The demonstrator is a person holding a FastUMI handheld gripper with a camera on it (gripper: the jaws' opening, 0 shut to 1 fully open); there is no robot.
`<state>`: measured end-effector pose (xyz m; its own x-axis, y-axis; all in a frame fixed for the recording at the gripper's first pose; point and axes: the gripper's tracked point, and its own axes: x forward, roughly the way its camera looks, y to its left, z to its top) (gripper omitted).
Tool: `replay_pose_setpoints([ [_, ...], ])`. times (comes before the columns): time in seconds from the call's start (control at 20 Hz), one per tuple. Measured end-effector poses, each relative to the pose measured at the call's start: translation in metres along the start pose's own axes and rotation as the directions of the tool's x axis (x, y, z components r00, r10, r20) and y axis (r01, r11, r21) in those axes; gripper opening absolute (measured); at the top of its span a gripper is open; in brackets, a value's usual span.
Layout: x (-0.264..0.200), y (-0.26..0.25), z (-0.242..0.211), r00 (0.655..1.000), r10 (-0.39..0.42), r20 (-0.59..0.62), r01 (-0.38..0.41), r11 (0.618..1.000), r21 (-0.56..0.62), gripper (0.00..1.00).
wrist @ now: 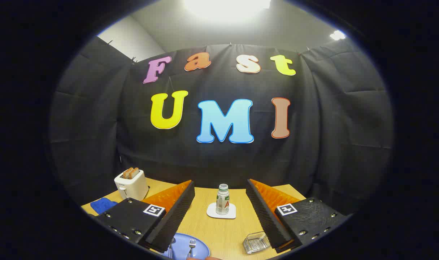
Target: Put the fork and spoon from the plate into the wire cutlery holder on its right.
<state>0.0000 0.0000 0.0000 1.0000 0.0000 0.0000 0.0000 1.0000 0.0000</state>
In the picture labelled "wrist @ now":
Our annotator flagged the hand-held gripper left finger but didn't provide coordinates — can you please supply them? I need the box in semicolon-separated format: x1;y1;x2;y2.
95;179;196;253

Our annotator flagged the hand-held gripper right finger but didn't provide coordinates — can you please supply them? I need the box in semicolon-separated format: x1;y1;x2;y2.
245;178;351;253

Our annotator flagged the blue plate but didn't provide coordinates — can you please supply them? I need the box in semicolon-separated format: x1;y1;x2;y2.
161;233;210;260

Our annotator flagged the white square coaster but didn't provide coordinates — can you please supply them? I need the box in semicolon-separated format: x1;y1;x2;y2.
207;202;236;219

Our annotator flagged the white drink bottle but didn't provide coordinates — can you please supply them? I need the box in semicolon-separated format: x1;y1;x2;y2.
216;184;230;215

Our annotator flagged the white toaster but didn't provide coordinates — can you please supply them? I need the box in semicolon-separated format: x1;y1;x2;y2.
114;167;149;201

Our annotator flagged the blue folded cloth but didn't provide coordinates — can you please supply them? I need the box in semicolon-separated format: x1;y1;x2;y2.
90;197;118;214

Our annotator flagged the large ceiling light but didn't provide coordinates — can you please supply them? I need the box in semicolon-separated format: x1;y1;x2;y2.
183;0;272;22

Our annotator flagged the metal wire basket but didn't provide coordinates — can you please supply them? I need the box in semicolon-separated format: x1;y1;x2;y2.
243;231;271;254

